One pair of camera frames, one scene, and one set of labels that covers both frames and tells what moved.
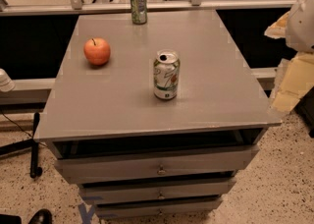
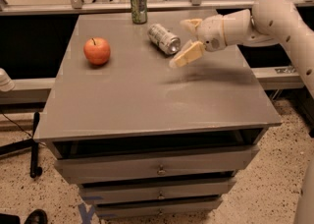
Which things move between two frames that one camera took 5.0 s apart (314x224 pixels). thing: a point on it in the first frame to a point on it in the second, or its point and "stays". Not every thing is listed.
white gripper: x=302 y=25 to x=211 y=32
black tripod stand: x=31 y=143 stays
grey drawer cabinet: x=136 y=156 stays
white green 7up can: x=167 y=75 to x=162 y=37
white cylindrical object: x=7 y=84 stays
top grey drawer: x=181 y=164 stays
